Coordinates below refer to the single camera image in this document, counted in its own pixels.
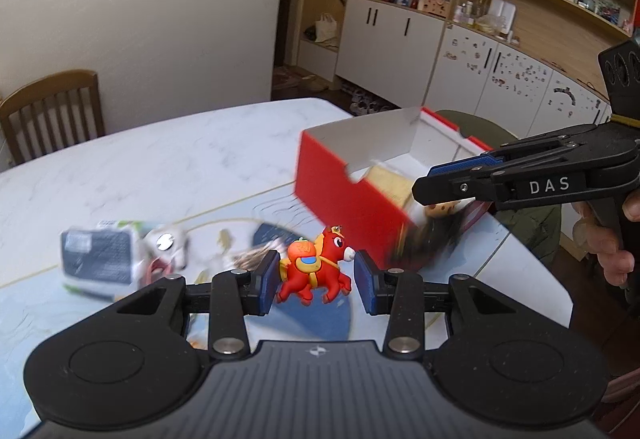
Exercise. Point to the person's right hand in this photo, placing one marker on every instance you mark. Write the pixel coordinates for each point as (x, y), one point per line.
(605, 249)

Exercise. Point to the dark packet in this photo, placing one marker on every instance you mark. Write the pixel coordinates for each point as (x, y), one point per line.
(430, 239)

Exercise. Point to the beige slipper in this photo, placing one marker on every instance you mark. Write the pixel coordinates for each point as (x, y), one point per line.
(306, 82)

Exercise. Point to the red cardboard box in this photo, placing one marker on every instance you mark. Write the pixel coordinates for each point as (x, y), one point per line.
(330, 189)

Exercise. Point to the white sneaker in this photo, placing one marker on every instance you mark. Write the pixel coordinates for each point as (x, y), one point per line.
(382, 108)
(360, 107)

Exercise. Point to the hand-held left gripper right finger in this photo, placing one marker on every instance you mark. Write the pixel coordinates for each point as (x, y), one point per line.
(364, 288)

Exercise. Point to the beige tote bag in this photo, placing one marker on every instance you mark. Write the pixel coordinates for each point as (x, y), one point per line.
(326, 29)

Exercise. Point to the white stickered sideboard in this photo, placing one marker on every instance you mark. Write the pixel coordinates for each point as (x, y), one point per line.
(520, 89)

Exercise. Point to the cream packet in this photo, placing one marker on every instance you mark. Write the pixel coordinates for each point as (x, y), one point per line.
(387, 181)

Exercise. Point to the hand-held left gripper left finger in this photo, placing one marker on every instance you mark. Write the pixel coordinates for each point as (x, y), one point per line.
(270, 281)

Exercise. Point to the white lower cabinet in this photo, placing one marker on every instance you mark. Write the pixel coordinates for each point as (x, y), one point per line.
(385, 49)

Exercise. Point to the white bench cabinet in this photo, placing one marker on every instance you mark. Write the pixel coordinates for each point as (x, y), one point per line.
(317, 59)

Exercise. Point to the white plastic container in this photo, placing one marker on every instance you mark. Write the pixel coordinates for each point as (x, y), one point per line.
(502, 16)

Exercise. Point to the brown wooden chair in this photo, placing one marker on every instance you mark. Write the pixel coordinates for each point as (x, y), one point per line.
(50, 84)

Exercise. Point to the olive green chair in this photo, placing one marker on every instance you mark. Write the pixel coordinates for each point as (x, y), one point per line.
(530, 229)

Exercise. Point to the printed table mat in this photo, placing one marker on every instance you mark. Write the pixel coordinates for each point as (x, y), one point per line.
(200, 219)

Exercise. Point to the blue white tissue packet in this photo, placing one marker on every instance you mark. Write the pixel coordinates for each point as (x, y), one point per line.
(95, 254)

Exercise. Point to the clear glass bottle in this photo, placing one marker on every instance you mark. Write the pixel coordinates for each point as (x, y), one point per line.
(484, 1)

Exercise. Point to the round metal pin badge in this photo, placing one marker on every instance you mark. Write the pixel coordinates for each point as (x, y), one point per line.
(163, 242)

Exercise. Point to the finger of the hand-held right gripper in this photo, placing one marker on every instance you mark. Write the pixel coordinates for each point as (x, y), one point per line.
(450, 190)
(470, 164)

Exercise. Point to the white tooth plush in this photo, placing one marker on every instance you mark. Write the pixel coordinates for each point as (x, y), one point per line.
(179, 250)

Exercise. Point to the red horse toy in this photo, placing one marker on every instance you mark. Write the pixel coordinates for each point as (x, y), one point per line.
(310, 274)

